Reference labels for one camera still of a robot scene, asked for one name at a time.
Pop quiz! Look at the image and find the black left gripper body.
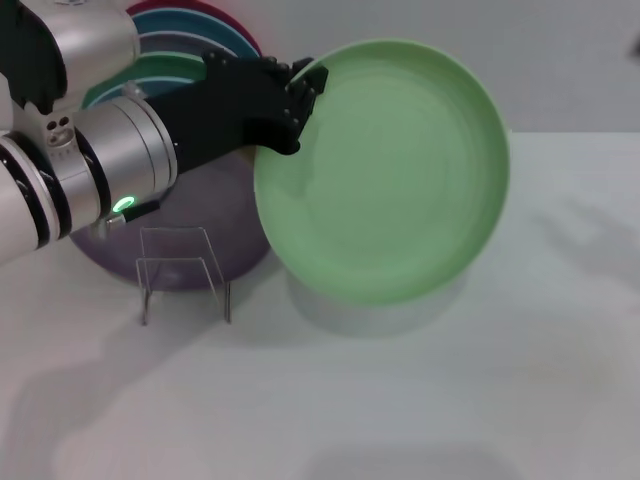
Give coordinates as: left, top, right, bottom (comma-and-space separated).
144, 51, 302, 177

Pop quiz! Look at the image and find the light green plate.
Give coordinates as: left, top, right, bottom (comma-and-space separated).
252, 39, 511, 305

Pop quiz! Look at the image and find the light blue plate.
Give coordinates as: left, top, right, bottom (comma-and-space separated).
94, 74, 201, 106

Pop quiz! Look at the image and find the red plate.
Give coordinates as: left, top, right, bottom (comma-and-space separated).
124, 0, 264, 56

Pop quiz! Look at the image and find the dark green plate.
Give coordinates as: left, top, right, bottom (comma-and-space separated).
82, 52, 209, 109

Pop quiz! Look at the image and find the teal blue plate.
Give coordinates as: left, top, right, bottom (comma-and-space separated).
132, 8, 261, 61

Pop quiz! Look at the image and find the purple plate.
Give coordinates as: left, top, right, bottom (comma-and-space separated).
67, 147, 271, 292

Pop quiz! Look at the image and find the clear acrylic plate rack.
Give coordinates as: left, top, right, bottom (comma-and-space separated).
135, 225, 233, 326

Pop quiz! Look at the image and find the black cable plug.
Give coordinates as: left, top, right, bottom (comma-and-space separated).
118, 198, 162, 225

